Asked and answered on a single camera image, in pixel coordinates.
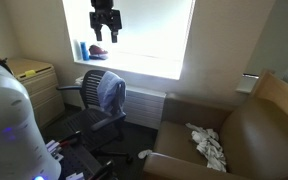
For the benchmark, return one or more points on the white bottle on sill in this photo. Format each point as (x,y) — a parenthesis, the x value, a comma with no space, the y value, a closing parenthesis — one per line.
(77,50)

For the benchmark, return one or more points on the brown leather armchair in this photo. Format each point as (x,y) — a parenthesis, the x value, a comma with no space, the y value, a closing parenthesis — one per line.
(254,136)

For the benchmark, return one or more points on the blue water bottle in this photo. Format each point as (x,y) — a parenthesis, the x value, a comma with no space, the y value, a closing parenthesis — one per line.
(84,51)

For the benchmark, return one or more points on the tan wooden dresser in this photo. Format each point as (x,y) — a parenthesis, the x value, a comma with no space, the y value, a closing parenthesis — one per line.
(46,100)

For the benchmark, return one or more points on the white sock on floor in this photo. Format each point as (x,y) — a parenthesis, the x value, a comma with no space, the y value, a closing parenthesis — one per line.
(144,153)

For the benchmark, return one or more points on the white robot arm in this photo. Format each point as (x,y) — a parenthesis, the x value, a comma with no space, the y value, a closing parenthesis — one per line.
(23,152)

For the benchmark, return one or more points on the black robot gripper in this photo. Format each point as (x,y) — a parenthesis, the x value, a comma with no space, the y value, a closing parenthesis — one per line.
(105,14)

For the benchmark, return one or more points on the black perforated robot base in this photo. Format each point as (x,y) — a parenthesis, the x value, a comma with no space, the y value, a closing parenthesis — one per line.
(76,162)

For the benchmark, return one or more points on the white crumpled cloth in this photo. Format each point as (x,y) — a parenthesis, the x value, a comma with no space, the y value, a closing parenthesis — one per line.
(207,143)

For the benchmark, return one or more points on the yellow sticky note pad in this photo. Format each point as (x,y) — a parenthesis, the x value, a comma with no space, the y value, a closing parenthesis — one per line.
(30,73)

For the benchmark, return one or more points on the red shoe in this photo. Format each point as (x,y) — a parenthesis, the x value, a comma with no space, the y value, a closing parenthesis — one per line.
(97,52)

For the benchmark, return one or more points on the black mesh office chair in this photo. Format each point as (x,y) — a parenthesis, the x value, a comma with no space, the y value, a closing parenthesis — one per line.
(98,128)

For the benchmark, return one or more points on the blue sweater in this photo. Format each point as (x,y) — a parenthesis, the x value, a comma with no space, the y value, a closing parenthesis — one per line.
(111,92)

